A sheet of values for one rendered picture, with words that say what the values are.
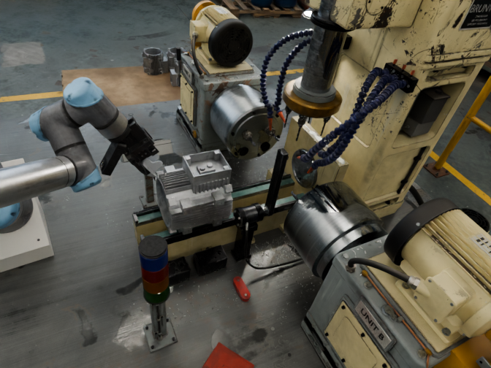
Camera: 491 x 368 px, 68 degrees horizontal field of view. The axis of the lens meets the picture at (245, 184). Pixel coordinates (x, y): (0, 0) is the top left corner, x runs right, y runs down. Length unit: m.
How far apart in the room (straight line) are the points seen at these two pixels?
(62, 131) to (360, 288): 0.78
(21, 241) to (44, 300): 0.20
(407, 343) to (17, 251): 1.09
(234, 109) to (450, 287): 0.93
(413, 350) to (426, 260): 0.18
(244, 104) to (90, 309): 0.85
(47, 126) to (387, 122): 0.93
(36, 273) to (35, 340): 0.22
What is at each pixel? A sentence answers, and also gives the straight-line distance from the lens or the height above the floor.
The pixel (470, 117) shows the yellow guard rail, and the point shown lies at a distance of 3.31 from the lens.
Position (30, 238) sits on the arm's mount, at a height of 0.89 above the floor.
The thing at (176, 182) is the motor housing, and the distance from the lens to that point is 1.08.
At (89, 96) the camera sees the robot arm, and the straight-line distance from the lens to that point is 0.92.
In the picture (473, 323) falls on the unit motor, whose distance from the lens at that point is 0.80.
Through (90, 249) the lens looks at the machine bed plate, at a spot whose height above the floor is 0.80.
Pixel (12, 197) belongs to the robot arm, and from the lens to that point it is 0.83.
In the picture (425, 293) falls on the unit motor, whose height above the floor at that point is 1.28.
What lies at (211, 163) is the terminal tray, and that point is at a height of 1.13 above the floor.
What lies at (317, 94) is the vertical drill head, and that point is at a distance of 1.09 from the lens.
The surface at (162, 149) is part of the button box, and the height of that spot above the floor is 1.06.
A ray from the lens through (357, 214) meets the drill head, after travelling 1.03.
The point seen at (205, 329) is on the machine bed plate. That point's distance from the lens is 1.15.
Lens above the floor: 1.85
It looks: 42 degrees down
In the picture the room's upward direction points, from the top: 10 degrees clockwise
